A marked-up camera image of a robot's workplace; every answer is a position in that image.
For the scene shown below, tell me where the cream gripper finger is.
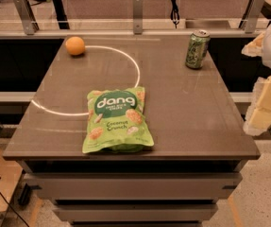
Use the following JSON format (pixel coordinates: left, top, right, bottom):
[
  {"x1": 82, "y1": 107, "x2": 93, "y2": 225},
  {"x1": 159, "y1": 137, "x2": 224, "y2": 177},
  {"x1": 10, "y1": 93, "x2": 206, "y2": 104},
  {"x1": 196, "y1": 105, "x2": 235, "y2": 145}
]
[
  {"x1": 243, "y1": 76, "x2": 271, "y2": 136},
  {"x1": 242, "y1": 32, "x2": 264, "y2": 57}
]

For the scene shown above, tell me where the green soda can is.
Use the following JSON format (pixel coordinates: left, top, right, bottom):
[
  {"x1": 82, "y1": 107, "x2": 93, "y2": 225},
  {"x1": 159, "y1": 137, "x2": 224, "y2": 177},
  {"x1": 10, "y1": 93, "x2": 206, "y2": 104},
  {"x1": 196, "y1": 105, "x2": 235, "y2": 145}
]
[{"x1": 185, "y1": 29, "x2": 211, "y2": 69}]

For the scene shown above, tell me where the green dang chips bag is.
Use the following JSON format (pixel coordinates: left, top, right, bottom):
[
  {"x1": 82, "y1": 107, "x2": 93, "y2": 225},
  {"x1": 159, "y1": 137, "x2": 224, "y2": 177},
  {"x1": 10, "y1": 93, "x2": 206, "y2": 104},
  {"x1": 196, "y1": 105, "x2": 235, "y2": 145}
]
[{"x1": 82, "y1": 87, "x2": 154, "y2": 153}]

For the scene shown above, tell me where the orange fruit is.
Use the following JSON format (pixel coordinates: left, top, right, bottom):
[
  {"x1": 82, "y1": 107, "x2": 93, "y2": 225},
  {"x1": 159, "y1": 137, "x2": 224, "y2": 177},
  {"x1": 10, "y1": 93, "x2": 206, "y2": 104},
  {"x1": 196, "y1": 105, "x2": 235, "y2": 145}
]
[{"x1": 65, "y1": 37, "x2": 85, "y2": 56}]

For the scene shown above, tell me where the grey table drawer base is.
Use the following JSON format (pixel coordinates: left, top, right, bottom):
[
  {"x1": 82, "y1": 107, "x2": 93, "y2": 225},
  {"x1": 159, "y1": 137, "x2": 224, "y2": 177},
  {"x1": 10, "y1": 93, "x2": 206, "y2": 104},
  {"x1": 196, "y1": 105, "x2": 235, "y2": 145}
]
[{"x1": 25, "y1": 172, "x2": 242, "y2": 227}]

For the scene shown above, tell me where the right metal rail bracket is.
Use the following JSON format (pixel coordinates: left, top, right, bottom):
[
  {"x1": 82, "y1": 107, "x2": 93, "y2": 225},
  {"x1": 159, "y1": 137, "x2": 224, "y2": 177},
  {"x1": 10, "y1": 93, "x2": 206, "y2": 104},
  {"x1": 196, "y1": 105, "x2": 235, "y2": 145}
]
[{"x1": 244, "y1": 0, "x2": 265, "y2": 33}]

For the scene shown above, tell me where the metal rail bracket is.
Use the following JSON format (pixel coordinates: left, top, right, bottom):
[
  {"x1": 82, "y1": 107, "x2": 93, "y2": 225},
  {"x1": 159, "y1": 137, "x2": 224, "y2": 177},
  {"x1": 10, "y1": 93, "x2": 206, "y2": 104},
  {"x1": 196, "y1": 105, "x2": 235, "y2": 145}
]
[
  {"x1": 133, "y1": 0, "x2": 143, "y2": 34},
  {"x1": 13, "y1": 0, "x2": 39, "y2": 35},
  {"x1": 244, "y1": 0, "x2": 265, "y2": 33}
]

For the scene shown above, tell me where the black hanging cable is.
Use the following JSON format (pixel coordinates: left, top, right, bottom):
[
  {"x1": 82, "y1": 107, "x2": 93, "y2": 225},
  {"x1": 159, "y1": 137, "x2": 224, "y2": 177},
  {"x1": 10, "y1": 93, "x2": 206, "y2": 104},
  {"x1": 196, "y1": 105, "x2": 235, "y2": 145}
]
[{"x1": 168, "y1": 0, "x2": 180, "y2": 29}]

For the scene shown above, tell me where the middle metal rail bracket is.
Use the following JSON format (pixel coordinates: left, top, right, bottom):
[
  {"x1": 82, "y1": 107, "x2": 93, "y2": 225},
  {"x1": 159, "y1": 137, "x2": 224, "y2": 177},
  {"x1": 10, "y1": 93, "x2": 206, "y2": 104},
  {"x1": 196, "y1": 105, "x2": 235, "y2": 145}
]
[{"x1": 133, "y1": 0, "x2": 143, "y2": 34}]

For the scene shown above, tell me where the left metal rail bracket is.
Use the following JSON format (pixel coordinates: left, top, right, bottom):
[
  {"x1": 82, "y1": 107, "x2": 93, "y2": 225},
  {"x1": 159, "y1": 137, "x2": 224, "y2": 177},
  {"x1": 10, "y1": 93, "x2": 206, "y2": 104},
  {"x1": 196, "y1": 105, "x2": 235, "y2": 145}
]
[{"x1": 13, "y1": 0, "x2": 39, "y2": 35}]

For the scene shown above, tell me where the black floor cable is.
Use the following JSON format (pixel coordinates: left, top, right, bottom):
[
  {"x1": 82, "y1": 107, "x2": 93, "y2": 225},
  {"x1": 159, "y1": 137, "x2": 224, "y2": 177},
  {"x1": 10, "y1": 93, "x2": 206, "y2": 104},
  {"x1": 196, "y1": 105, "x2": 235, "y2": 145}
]
[{"x1": 0, "y1": 166, "x2": 30, "y2": 227}]

